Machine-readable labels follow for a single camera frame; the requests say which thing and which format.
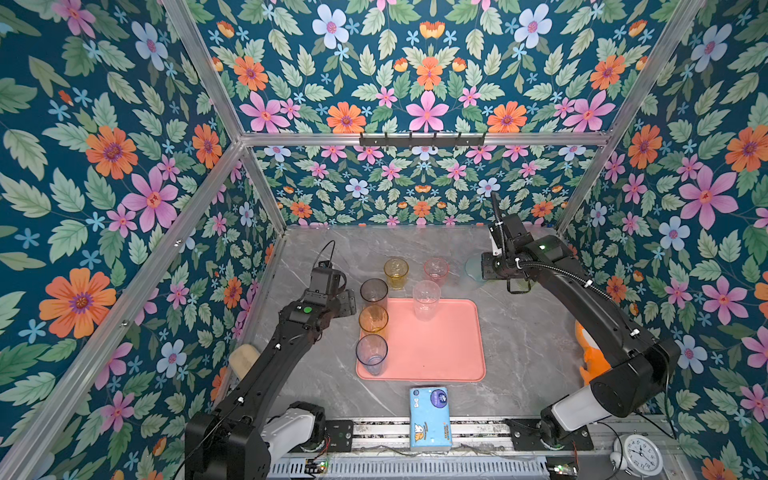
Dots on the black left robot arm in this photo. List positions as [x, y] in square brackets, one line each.
[229, 442]

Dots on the teal tall glass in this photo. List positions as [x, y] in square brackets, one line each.
[473, 268]

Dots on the white ribbed cable duct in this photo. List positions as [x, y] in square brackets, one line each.
[472, 467]

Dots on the pink short glass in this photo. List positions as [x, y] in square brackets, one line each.
[436, 269]

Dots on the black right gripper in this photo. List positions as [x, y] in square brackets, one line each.
[487, 272]

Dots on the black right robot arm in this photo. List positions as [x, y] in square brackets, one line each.
[640, 365]

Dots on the pink plastic tray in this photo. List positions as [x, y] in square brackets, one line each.
[446, 348]

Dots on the dark grey tall glass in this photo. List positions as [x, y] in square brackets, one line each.
[374, 291]

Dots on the orange plush toy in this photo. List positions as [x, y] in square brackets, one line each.
[595, 363]

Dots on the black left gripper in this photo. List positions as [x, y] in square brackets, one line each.
[348, 302]

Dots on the black hook rail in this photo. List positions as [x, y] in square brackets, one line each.
[411, 139]

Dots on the blue-grey tall glass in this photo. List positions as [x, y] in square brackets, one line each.
[372, 351]

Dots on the white alarm clock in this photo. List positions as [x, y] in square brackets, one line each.
[637, 456]

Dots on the clear tall glass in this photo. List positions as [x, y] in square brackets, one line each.
[426, 296]

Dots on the beige sponge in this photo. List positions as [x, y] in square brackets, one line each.
[242, 359]

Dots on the amber tall glass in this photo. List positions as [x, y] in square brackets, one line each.
[374, 320]

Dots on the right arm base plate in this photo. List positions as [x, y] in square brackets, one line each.
[527, 434]

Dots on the yellow short glass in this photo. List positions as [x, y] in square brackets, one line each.
[396, 270]

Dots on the blue tissue pack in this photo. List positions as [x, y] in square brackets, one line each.
[430, 423]

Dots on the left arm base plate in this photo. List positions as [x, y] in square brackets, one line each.
[329, 436]

